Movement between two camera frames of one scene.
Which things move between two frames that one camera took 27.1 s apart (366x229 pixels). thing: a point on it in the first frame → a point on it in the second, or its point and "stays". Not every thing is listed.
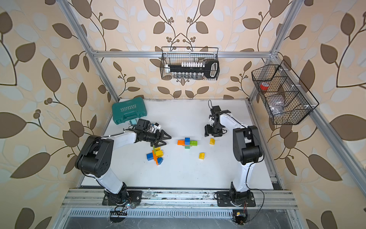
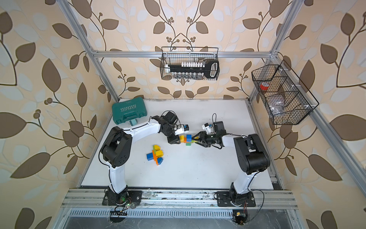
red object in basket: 264,86 stays
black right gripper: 219,133 → 204,139
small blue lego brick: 149,156 stays
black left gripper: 160,135 → 175,140
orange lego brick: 155,158 stays
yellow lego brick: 159,153 stays
